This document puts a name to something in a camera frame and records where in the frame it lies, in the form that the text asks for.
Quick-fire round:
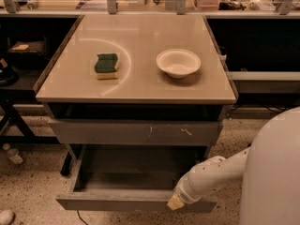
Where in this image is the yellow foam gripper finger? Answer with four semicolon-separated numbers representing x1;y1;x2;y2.
167;193;185;211

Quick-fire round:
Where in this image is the white bowl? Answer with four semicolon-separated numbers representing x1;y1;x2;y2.
157;49;201;79

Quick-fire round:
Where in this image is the dark bag under bench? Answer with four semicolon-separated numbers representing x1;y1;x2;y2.
7;39;48;69

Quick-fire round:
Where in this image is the grey drawer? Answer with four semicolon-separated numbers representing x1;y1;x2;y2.
49;119;223;146
55;144;218;214

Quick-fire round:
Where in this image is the green yellow sponge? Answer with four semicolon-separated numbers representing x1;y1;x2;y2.
94;53;119;80

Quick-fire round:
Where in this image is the black table frame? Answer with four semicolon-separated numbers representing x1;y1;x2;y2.
0;94;76;177

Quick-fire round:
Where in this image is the grey drawer cabinet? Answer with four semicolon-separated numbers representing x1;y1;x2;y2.
32;13;239;161

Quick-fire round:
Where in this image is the clear plastic bottle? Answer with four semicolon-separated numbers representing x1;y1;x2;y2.
3;143;23;164

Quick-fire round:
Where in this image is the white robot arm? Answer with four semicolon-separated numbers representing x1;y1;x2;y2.
167;107;300;225

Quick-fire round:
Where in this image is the grey top drawer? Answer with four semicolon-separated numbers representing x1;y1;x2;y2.
49;119;223;146

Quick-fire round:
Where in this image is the white shoe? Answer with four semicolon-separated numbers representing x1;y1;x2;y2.
0;210;15;225

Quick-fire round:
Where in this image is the black floor cable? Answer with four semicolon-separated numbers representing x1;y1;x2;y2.
76;210;90;225

